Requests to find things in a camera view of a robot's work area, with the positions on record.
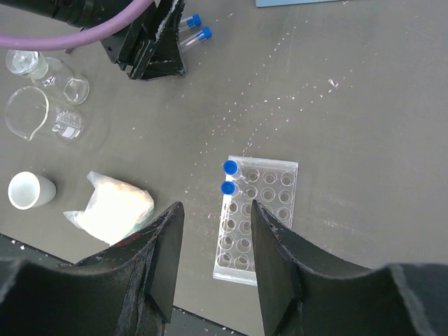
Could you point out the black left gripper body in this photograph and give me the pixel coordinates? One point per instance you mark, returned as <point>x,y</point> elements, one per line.
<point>128,47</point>

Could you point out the clear bag of cotton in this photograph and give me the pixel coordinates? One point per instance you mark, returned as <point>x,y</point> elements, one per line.
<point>115,210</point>

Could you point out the clear glass flask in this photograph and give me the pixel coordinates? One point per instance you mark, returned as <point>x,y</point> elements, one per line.
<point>49,74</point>

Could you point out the small white plastic cup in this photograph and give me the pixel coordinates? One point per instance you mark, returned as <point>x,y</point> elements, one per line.
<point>27,190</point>

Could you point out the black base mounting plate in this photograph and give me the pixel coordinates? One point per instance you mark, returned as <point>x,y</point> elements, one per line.
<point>12,248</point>

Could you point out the blue compartment organizer box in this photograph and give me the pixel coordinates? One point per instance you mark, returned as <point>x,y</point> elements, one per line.
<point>272,3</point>

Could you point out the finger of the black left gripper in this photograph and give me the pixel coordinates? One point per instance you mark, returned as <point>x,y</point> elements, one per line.
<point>166,43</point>

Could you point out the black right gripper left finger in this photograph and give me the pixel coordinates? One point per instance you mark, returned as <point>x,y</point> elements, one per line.
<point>126,289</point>

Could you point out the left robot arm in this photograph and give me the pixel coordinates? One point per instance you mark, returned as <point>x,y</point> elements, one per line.
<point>81,14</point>

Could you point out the clear acrylic test tube rack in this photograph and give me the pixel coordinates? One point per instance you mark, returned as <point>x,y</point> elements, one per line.
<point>270,185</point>

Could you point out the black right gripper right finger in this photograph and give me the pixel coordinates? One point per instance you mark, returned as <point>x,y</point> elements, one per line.
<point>304,290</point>

